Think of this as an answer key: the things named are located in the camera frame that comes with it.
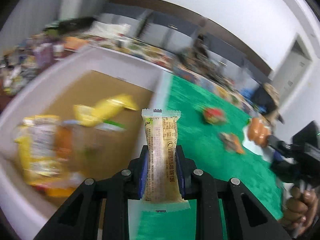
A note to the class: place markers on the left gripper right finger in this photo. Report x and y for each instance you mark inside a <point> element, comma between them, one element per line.
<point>224,208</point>

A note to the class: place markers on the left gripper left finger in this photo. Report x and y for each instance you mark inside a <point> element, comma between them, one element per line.
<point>78,217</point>

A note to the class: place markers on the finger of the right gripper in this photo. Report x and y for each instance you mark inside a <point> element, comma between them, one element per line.
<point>278,145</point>

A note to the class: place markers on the white pack of eggs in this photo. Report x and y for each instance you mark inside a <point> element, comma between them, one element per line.
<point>255,139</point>

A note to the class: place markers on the dark snack orange-edged pouch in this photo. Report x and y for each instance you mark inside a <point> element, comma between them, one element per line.
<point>231,142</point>

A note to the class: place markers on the long yellow snack bar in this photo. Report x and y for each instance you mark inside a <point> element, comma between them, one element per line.
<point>162,190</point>

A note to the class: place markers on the right hand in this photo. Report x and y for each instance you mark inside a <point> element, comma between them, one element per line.
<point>300,210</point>

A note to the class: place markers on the pile of clothes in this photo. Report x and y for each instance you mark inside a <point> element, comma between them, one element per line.
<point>265,100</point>

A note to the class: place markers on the green embroidered bedspread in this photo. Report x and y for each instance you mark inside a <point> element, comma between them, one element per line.
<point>200,141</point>

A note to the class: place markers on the red green nut bag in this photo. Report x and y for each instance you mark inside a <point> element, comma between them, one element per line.
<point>214,116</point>

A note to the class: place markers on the white door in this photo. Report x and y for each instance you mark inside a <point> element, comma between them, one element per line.
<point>289,74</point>

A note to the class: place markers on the orange yellow snack packet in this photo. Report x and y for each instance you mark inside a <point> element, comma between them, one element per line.
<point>47,159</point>

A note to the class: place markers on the white storage box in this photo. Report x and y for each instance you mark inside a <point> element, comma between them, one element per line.
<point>81,78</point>

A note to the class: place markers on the yellow snack bag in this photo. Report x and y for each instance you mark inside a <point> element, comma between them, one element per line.
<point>103,110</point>

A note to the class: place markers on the floral patterned cloth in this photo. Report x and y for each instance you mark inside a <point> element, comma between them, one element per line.
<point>196,59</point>

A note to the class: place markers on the grey pillow centre left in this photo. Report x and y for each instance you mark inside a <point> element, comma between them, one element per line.
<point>155,28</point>

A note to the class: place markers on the dark wooden headboard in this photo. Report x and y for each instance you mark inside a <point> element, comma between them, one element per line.
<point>218,39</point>

